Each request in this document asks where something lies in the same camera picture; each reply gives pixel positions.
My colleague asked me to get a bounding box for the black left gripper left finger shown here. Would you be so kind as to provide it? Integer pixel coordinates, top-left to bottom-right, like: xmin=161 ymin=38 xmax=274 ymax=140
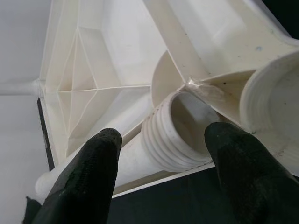
xmin=20 ymin=127 xmax=123 ymax=224

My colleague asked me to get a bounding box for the white plastic table top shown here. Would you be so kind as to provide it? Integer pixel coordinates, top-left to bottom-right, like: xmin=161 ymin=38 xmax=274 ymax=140
xmin=38 ymin=0 xmax=299 ymax=199

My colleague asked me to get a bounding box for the black tablecloth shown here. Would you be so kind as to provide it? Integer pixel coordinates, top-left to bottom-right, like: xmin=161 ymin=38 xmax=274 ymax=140
xmin=36 ymin=0 xmax=299 ymax=224

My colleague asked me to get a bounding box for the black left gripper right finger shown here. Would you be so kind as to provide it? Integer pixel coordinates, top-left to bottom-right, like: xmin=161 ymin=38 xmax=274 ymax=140
xmin=204 ymin=121 xmax=299 ymax=224

